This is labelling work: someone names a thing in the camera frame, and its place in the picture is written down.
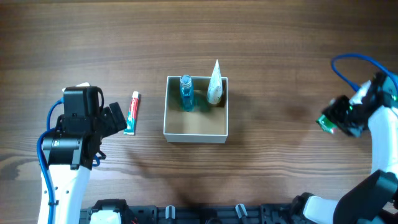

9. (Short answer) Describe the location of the green white soap box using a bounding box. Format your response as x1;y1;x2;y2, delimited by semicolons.
316;114;337;134

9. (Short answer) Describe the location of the blue mouthwash bottle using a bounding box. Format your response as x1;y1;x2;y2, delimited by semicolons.
180;75;195;111

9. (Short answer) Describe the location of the white lotion tube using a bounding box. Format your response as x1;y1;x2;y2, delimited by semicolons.
206;60;223;105

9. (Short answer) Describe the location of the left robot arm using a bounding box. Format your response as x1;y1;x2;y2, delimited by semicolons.
37;86;127;223

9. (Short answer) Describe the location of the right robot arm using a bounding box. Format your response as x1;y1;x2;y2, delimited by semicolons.
289;72;397;223

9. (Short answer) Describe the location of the red teal toothpaste tube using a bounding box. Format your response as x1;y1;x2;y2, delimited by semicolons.
124;91;139;135

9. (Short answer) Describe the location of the white cardboard box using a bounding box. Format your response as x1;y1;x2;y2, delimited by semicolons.
163;76;229;144

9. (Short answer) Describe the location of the left blue cable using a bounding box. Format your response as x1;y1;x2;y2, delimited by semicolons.
36;98;102;224

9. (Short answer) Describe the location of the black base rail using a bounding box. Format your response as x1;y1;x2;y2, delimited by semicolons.
78;199;311;224

